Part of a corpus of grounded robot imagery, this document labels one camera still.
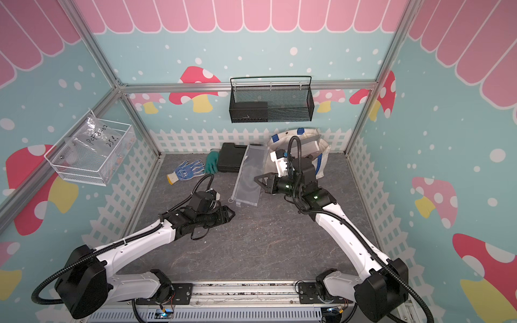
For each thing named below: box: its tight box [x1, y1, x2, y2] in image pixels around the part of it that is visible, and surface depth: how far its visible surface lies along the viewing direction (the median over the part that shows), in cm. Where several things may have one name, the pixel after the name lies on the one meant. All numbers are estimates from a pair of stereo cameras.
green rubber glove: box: [204, 148, 221, 175], surface depth 115 cm
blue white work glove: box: [166, 159, 206, 186], surface depth 114 cm
